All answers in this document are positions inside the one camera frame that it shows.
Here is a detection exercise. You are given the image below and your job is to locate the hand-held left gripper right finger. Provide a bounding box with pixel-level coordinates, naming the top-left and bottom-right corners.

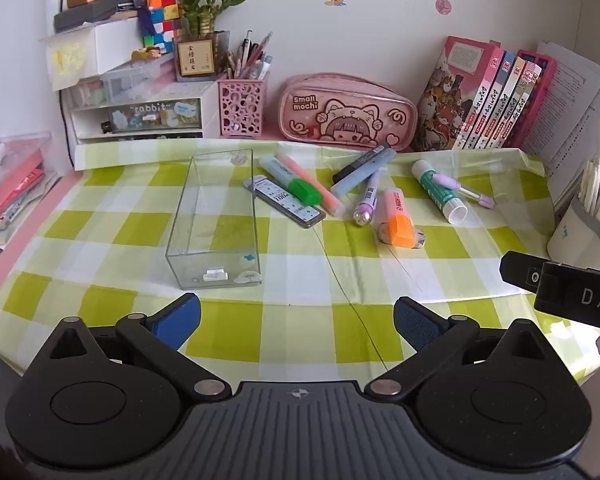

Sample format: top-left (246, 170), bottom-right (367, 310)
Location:
top-left (365, 296), bottom-right (546, 403)

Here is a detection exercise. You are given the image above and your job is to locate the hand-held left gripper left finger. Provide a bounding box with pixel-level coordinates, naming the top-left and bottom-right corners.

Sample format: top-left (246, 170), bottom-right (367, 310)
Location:
top-left (47, 292), bottom-right (231, 403)

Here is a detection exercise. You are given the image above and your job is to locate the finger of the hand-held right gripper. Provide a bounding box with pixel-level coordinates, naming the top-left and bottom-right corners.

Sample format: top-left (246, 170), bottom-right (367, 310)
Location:
top-left (500, 252), bottom-right (546, 291)

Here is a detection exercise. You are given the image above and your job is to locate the grey white eraser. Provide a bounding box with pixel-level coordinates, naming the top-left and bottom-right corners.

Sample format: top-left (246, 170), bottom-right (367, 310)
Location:
top-left (377, 221), bottom-right (426, 251)

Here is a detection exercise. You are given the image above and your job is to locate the purple eraser pen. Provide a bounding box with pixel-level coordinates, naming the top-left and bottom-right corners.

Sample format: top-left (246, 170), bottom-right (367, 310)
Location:
top-left (432, 172), bottom-right (496, 209)

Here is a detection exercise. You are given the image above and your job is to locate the clear plastic organizer box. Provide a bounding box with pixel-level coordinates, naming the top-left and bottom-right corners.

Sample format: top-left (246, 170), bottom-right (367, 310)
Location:
top-left (165, 149), bottom-right (263, 290)

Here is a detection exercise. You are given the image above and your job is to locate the orange cap highlighter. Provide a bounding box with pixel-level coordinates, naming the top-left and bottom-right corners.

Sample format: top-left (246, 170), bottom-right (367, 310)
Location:
top-left (381, 186), bottom-right (417, 249)

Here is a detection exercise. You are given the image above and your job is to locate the white green glue stick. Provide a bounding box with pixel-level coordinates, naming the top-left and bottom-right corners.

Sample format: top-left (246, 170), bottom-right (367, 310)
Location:
top-left (412, 159), bottom-right (469, 224)

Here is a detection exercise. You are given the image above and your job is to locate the dark pencil lead case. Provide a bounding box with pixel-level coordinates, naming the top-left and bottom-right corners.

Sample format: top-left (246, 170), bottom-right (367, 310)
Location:
top-left (243, 175), bottom-right (327, 230)

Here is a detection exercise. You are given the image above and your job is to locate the light blue marker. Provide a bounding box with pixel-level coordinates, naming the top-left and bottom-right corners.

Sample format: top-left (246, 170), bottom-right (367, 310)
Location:
top-left (329, 148), bottom-right (397, 199)

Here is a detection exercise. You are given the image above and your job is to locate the black marker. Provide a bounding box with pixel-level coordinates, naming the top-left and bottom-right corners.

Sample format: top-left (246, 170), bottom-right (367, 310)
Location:
top-left (332, 145), bottom-right (387, 184)

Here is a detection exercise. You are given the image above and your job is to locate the peach pink highlighter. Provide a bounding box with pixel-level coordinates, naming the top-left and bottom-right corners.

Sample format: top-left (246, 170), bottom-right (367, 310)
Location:
top-left (275, 153), bottom-right (347, 217)

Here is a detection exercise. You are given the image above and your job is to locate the green cap highlighter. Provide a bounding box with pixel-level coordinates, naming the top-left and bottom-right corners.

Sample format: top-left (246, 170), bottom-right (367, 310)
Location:
top-left (258, 156), bottom-right (322, 207)

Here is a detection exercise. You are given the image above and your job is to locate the white pen cup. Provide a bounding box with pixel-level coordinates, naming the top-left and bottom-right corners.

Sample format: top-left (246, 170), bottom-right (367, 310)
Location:
top-left (547, 195), bottom-right (600, 281)

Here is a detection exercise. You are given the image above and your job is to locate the green checkered tablecloth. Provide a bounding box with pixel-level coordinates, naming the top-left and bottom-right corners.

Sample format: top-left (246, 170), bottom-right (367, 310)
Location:
top-left (0, 139), bottom-right (600, 397)

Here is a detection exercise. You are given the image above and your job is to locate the bundle of white pens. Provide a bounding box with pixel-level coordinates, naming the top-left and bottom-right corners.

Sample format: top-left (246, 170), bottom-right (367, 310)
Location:
top-left (579, 119), bottom-right (600, 246)

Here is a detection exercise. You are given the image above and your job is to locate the pink spine book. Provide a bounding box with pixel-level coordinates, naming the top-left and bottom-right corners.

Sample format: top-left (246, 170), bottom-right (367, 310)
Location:
top-left (452, 50), bottom-right (506, 151)
top-left (495, 60), bottom-right (543, 150)

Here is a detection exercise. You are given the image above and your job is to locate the cream spine book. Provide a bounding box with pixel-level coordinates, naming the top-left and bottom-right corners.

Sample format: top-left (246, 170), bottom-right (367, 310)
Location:
top-left (482, 55), bottom-right (528, 150)

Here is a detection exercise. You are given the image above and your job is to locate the blue spine book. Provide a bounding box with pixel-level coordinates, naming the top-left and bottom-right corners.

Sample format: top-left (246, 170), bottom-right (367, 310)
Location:
top-left (467, 52), bottom-right (518, 150)

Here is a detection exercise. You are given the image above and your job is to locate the pink illustrated book slipcase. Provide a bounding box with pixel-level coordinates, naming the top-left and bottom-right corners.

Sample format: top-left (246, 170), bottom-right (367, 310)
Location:
top-left (412, 36), bottom-right (558, 152)

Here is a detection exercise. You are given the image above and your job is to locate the stack of red folders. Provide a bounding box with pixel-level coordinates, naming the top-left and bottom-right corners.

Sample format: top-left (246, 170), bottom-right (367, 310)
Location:
top-left (0, 132), bottom-right (57, 235)

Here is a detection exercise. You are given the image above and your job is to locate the white drawer organizer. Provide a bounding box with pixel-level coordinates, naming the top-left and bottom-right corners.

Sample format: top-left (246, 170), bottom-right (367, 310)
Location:
top-left (62, 80), bottom-right (222, 161)

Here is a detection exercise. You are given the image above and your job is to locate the pink cartoon pencil case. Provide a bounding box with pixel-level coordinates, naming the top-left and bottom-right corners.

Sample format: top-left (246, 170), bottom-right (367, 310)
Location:
top-left (279, 73), bottom-right (415, 152)

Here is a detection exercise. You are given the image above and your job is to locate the pink perforated pen holder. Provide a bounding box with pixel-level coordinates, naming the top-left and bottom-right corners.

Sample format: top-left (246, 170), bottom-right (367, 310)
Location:
top-left (218, 71), bottom-right (271, 138)

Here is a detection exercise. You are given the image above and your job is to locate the clear lidded storage box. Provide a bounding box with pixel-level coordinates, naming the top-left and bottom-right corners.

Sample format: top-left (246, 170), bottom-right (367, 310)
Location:
top-left (100, 52), bottom-right (177, 104)

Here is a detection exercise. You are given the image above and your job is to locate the small clear storage box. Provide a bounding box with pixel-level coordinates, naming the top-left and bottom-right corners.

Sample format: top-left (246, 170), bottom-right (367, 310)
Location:
top-left (62, 76), bottom-right (106, 111)

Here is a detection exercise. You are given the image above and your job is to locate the glass vase with label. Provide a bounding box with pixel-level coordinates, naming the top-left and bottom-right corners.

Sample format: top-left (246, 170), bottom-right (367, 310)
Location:
top-left (173, 30), bottom-right (231, 84)

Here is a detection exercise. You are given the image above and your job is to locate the small brown figurine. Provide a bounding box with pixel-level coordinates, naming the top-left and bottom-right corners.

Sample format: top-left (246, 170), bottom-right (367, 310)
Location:
top-left (130, 45), bottom-right (164, 64)

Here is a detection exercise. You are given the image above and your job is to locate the bunch of pens in holder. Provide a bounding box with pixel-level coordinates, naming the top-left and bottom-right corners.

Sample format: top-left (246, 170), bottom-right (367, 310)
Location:
top-left (225, 30), bottom-right (275, 82)

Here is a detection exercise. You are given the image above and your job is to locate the white cardboard box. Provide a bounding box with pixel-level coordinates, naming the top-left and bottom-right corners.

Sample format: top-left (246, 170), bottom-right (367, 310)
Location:
top-left (40, 22), bottom-right (142, 93)

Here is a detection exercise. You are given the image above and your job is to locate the colourful puzzle cube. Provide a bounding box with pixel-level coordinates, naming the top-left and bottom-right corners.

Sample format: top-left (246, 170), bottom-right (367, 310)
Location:
top-left (140, 0), bottom-right (182, 54)

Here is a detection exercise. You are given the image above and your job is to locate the grey flat box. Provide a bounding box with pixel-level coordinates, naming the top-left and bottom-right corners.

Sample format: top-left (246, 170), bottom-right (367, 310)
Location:
top-left (53, 0), bottom-right (137, 34)

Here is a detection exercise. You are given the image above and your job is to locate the lucky bamboo plant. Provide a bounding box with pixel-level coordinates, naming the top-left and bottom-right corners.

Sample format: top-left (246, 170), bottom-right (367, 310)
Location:
top-left (167, 0), bottom-right (249, 41)

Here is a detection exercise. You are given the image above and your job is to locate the black cable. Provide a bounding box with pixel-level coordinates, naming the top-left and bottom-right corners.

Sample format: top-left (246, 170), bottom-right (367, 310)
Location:
top-left (56, 0), bottom-right (77, 171)

